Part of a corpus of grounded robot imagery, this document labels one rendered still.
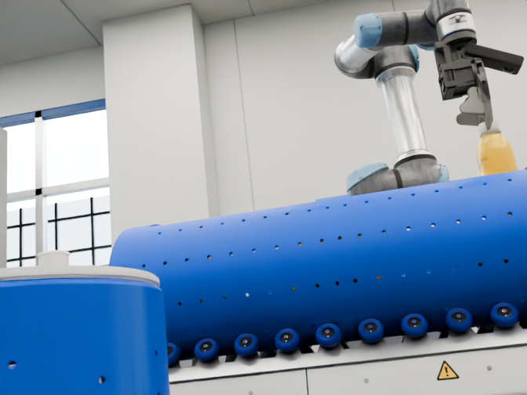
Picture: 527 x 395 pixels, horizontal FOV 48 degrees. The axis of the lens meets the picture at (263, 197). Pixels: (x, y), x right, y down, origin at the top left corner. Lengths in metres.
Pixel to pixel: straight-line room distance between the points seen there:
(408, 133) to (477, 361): 0.78
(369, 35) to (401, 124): 0.37
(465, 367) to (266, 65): 3.55
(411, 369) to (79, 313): 0.63
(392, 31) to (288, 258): 0.60
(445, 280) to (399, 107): 0.75
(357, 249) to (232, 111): 3.30
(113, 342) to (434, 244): 0.63
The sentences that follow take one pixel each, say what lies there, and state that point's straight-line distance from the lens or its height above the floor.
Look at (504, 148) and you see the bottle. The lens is 1.24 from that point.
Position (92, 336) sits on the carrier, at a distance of 0.60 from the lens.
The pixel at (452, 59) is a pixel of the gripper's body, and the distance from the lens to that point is 1.32.
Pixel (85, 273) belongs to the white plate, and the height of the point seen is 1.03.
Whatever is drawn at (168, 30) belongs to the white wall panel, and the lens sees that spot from 4.37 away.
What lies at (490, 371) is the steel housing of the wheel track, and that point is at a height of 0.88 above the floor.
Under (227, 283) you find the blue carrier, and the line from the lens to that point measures 1.09.
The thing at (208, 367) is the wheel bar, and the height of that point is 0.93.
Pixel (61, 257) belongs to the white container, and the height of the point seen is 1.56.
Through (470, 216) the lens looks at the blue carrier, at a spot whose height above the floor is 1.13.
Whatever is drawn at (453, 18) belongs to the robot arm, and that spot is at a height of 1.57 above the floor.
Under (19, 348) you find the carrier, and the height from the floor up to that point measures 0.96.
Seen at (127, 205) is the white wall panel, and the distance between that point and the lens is 3.99.
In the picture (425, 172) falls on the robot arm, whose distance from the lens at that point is 1.61.
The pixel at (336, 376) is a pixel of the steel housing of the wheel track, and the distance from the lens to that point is 1.07.
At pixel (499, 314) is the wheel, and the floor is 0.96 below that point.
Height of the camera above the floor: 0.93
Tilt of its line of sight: 15 degrees up
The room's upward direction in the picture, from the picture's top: 6 degrees counter-clockwise
